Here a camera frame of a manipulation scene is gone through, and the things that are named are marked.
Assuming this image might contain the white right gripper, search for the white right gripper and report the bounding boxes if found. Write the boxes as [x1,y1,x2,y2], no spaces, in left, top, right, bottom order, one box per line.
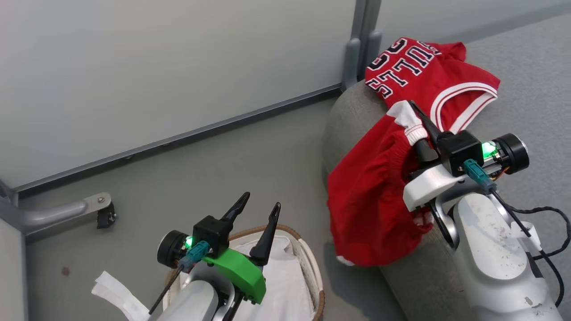
[403,100,470,213]

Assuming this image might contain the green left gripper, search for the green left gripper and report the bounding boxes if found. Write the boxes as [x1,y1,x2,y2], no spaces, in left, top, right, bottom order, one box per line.
[204,191,282,305]

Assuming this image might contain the red Bulls basketball jersey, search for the red Bulls basketball jersey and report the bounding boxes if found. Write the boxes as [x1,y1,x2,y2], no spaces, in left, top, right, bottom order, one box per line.
[364,37,501,135]

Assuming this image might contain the red basketball shorts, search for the red basketball shorts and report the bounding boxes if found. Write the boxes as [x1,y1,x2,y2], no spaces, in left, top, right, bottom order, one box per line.
[326,100,437,268]

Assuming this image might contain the grey fabric sofa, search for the grey fabric sofa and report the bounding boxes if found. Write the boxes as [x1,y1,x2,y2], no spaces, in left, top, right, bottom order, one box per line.
[322,12,571,321]

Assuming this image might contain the white basket liner cloth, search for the white basket liner cloth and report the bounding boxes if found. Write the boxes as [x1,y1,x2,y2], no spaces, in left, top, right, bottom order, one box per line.
[162,232,323,321]

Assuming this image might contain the wicker laundry basket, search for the wicker laundry basket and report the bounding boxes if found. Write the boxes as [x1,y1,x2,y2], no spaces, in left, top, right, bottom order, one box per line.
[162,224,326,321]

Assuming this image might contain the black caster wheel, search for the black caster wheel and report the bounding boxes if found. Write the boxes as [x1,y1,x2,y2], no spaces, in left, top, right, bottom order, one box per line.
[96,202,118,230]

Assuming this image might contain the grey partition support foot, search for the grey partition support foot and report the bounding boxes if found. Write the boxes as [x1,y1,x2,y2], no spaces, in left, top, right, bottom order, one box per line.
[0,192,112,235]

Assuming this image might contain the teal right cable connector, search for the teal right cable connector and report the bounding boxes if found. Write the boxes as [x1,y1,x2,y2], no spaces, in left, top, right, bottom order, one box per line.
[463,159,497,193]

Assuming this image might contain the teal cable connector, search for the teal cable connector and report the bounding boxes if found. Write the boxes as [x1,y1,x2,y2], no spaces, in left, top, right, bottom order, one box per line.
[178,240,211,273]
[463,159,497,193]

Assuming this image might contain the teal left cable connector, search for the teal left cable connector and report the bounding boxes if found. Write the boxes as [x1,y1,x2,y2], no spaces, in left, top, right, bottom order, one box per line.
[178,240,211,273]

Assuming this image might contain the grey post bracket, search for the grey post bracket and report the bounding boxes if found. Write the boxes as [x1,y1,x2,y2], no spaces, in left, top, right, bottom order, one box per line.
[342,37,361,91]
[365,29,383,68]

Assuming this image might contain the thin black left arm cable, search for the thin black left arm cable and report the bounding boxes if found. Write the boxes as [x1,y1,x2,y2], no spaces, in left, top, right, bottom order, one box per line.
[148,267,184,316]

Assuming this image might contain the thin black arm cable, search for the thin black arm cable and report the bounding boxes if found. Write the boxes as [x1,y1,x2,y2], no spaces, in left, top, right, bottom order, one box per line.
[491,191,571,309]
[148,267,184,316]

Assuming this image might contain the grey aluminium partition rail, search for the grey aluminium partition rail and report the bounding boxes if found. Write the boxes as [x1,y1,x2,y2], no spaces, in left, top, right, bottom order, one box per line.
[12,84,345,195]

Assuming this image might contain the grey aluminium partition post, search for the grey aluminium partition post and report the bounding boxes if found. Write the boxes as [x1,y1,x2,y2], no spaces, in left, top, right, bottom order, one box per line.
[351,0,383,81]

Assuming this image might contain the white fabric strap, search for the white fabric strap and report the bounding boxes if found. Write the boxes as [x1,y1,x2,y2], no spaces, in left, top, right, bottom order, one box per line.
[91,271,151,321]

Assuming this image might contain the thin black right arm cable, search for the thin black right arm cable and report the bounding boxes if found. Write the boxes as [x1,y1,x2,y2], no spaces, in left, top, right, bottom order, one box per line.
[491,191,571,309]

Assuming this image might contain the grey aluminium corner post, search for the grey aluminium corner post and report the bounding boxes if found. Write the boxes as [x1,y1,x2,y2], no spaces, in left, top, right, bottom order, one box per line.
[0,177,19,203]

